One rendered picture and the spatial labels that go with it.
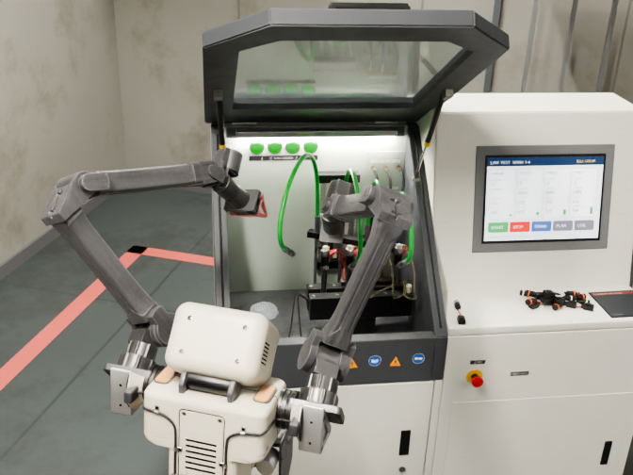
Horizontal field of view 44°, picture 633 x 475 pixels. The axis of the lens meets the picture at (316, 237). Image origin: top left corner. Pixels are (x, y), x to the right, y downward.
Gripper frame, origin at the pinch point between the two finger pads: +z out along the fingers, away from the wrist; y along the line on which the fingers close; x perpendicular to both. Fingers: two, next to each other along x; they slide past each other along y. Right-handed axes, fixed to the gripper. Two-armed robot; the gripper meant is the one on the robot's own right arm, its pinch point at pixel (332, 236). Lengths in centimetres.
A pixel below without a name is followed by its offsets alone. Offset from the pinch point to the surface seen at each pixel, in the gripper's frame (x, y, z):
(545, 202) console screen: -66, 26, 21
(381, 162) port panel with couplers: -11.5, 37.5, 25.6
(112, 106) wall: 185, 175, 264
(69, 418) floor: 115, -51, 125
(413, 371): -27.8, -33.3, 24.3
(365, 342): -12.3, -28.1, 13.4
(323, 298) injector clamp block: 2.5, -12.9, 23.7
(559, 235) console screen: -73, 18, 28
